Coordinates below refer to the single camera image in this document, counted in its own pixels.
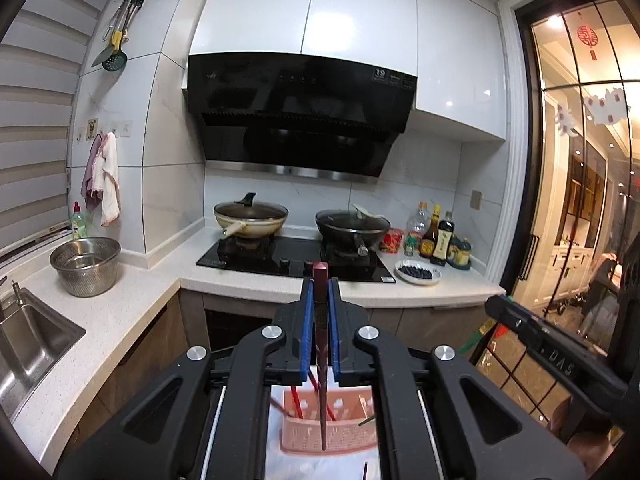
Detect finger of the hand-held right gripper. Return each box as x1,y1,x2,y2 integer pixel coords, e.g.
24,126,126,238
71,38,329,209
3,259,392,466
484,294,548,351

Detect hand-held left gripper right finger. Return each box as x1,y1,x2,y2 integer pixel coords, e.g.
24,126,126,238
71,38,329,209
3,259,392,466
328,279,587,480

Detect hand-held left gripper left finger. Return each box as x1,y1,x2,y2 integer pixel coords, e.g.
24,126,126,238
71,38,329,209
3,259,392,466
57,276,317,480

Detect brown chopstick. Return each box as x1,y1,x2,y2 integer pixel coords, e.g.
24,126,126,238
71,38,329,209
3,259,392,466
311,261,331,451

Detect pink perforated utensil holder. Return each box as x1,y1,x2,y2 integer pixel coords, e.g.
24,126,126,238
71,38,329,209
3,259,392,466
270,385,379,457

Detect person's right hand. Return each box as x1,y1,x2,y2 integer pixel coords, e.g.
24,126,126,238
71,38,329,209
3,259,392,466
550,400,628,480

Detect black gas stove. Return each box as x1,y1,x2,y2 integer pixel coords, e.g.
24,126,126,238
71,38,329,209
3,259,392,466
195,236,397,284

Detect small seasoning jars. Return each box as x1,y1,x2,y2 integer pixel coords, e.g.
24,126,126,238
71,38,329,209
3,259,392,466
449,237,473,268

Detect white plate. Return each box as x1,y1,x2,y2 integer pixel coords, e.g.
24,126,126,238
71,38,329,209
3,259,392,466
394,258,442,286

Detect black wok with lid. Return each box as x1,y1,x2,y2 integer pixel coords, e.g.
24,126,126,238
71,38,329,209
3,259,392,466
314,203,392,257

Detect dark soy sauce bottle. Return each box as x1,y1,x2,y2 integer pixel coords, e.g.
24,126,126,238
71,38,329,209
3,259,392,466
430,212,456,267

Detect red snack packet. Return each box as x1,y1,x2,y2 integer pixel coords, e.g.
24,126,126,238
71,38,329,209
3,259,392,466
379,228,405,254

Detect yellow cap sauce bottle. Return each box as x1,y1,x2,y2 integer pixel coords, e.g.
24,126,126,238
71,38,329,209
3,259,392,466
419,204,444,259

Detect beige pan with lid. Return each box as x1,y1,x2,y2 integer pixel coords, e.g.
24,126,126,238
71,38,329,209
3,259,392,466
213,192,290,240

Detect clear plastic bottle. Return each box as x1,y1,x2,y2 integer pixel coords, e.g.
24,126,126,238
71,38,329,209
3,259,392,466
405,202,431,254

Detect blue dotted tablecloth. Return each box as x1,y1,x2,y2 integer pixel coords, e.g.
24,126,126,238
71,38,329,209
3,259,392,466
264,442,392,480

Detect glass sliding door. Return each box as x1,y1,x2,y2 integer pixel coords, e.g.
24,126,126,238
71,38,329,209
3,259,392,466
514,0,640,436

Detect white kitchen counter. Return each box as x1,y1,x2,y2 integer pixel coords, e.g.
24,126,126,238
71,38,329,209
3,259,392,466
0,222,507,473

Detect black range hood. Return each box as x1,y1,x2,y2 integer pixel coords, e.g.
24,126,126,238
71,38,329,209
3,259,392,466
181,52,419,179

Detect white paper window decorations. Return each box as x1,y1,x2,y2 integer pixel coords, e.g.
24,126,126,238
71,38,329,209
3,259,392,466
554,85,629,137

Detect steel colander bowl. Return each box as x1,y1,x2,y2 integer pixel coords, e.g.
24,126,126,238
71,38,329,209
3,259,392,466
49,237,122,298

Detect white hanging towel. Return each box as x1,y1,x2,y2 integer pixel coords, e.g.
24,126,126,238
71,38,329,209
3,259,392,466
99,132,121,228

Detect green dish soap bottle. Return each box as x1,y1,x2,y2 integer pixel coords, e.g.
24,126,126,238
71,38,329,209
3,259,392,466
71,201,89,241

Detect pink hanging towel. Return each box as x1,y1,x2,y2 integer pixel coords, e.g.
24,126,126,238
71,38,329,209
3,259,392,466
81,132,107,214

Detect steel sink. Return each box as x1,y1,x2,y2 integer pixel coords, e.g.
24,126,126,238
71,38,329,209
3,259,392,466
0,287,87,423

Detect red hanging ornament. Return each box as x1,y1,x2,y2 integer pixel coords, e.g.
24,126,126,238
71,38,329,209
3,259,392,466
576,23,602,62

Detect steel faucet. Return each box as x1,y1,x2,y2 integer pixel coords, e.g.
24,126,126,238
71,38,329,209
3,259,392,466
0,275,27,322

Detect white upper cabinets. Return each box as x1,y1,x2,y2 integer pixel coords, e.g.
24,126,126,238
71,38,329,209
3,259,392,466
189,0,509,142

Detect hanging slotted spoon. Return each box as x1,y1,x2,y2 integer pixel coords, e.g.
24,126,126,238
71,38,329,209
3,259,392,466
102,5,132,72

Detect hanging spatula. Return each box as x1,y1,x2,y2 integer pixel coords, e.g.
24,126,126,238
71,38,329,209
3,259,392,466
91,0,132,68

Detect white window blinds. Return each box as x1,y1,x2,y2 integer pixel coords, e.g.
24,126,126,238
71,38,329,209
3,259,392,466
0,0,132,263

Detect wall hooks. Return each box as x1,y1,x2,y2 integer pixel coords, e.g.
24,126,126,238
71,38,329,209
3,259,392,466
75,118,134,141

